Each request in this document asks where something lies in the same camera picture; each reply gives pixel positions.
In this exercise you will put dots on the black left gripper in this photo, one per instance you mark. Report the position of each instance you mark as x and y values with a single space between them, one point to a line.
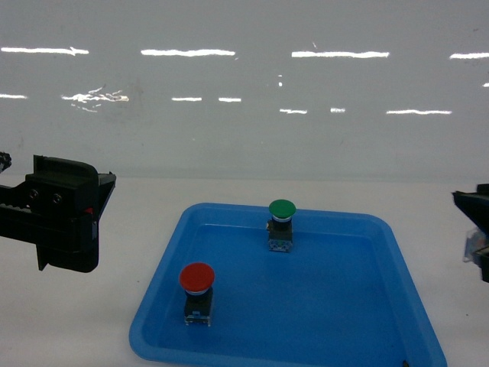
58 208

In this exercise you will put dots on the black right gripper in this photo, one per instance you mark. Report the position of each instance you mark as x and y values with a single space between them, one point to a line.
475 207

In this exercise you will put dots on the green mushroom push button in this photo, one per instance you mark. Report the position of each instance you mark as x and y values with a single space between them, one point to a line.
279 226

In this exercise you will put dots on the red mushroom push button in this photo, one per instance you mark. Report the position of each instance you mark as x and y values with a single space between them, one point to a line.
196 279

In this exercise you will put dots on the blue plastic tray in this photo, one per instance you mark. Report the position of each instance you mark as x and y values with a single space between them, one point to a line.
343 296

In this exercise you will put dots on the yellow mushroom push button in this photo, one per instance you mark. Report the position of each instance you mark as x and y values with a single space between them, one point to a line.
476 241

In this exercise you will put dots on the white board panel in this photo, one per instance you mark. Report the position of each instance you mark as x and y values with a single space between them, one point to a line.
314 90

